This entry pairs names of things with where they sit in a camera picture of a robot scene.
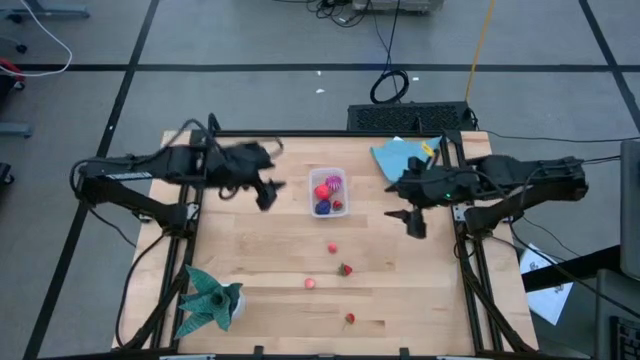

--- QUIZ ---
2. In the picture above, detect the grey table foot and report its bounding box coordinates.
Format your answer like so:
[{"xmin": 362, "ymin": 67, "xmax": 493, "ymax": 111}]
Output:
[{"xmin": 0, "ymin": 0, "xmax": 91, "ymax": 22}]

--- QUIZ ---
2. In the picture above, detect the light blue cloth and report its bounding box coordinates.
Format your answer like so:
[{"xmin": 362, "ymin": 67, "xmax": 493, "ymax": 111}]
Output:
[{"xmin": 369, "ymin": 135, "xmax": 444, "ymax": 184}]

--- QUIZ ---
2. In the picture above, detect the black aluminium table frame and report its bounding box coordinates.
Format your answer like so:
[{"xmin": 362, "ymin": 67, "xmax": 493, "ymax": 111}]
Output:
[{"xmin": 112, "ymin": 113, "xmax": 539, "ymax": 360}]

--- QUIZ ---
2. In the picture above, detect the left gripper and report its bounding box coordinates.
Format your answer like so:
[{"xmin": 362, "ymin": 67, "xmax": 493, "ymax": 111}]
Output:
[{"xmin": 202, "ymin": 143, "xmax": 288, "ymax": 212}]

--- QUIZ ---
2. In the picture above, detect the yellow floor cable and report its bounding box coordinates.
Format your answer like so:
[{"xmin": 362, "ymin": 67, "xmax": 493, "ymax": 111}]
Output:
[{"xmin": 464, "ymin": 0, "xmax": 497, "ymax": 103}]

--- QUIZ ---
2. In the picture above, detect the white paper sheet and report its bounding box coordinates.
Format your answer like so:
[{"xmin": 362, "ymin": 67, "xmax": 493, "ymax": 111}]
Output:
[{"xmin": 519, "ymin": 243, "xmax": 575, "ymax": 327}]

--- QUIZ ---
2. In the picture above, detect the white floor cable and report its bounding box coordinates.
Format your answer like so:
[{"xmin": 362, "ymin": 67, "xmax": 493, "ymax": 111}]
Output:
[{"xmin": 0, "ymin": 0, "xmax": 74, "ymax": 78}]

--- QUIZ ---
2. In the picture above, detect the clear plastic tupperware container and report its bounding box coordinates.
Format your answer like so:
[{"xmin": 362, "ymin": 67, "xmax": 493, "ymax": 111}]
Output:
[{"xmin": 307, "ymin": 166, "xmax": 350, "ymax": 219}]

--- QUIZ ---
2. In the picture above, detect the grey box on floor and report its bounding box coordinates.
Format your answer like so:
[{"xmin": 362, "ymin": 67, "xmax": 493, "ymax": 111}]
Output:
[{"xmin": 351, "ymin": 0, "xmax": 445, "ymax": 14}]

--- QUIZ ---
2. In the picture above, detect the black computer case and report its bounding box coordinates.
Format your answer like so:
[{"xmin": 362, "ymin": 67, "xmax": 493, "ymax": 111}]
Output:
[{"xmin": 346, "ymin": 101, "xmax": 476, "ymax": 134}]

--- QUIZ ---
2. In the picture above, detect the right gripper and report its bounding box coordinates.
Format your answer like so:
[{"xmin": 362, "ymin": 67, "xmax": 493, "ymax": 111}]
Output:
[{"xmin": 383, "ymin": 156, "xmax": 482, "ymax": 240}]

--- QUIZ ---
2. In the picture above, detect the black keyboard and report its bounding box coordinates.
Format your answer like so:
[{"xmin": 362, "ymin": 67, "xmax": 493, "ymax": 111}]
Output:
[{"xmin": 610, "ymin": 315, "xmax": 640, "ymax": 360}]

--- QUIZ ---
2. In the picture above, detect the coiled black cable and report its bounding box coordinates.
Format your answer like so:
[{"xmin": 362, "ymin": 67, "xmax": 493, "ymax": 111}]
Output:
[{"xmin": 369, "ymin": 68, "xmax": 411, "ymax": 105}]

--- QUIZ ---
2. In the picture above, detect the dark side desk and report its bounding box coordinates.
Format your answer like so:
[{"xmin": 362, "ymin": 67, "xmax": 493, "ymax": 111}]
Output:
[{"xmin": 522, "ymin": 243, "xmax": 640, "ymax": 360}]

